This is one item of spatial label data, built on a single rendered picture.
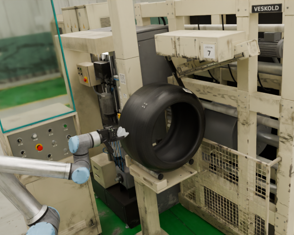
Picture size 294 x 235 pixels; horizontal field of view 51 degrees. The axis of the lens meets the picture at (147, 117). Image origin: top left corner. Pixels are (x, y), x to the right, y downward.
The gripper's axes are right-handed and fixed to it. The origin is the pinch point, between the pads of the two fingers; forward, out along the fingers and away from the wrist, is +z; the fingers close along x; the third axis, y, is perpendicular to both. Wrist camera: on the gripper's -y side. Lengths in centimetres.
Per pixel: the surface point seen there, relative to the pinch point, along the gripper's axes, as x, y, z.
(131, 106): 4.8, 16.2, 7.4
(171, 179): -3, -41, 33
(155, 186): -7.0, -39.6, 16.4
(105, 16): 331, 78, 161
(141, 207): 36, -84, 31
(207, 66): -12, 38, 57
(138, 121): -7.9, 9.5, 4.1
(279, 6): -51, 73, 71
